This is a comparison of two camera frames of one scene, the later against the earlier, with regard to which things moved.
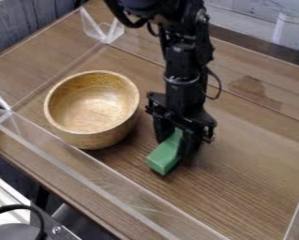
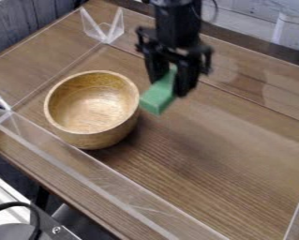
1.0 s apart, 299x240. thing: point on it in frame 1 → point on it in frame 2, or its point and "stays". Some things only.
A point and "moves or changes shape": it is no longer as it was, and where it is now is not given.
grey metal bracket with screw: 54,232 stays
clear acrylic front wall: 29,157 stays
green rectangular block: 164,156 moves or changes shape
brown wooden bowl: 89,107 stays
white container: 291,27 stays
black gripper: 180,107 → 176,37
